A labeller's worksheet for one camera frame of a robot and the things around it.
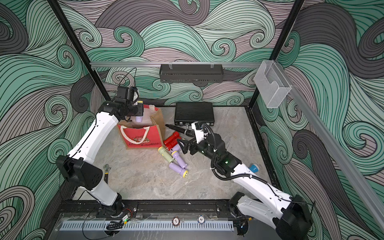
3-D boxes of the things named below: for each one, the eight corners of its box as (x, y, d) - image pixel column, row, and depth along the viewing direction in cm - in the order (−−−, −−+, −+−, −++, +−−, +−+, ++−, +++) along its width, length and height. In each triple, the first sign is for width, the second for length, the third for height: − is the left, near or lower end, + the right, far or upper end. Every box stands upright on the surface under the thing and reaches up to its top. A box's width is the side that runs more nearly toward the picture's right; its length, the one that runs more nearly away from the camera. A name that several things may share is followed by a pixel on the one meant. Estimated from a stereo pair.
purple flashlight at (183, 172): (168, 168, 89) (168, 166, 87) (172, 163, 91) (171, 161, 89) (185, 178, 85) (185, 176, 83) (188, 173, 87) (188, 171, 85)
